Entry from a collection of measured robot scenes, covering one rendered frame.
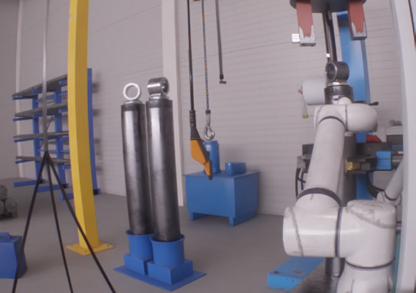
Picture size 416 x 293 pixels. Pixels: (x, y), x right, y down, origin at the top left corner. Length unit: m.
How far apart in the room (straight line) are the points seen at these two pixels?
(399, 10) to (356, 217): 0.55
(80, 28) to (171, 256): 2.49
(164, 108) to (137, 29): 4.33
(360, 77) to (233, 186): 2.32
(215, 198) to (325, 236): 3.78
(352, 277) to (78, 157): 3.19
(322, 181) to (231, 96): 4.29
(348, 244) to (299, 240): 0.14
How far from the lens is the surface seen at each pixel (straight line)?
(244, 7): 5.47
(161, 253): 2.96
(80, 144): 3.84
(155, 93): 2.90
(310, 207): 1.07
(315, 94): 3.45
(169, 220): 2.90
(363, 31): 2.60
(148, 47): 6.68
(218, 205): 4.74
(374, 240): 1.02
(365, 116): 1.52
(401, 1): 0.93
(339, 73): 2.49
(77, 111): 3.84
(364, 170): 2.35
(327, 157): 1.27
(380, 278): 1.07
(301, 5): 2.61
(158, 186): 2.85
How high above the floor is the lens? 1.23
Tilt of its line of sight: 1 degrees down
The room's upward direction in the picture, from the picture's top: 3 degrees counter-clockwise
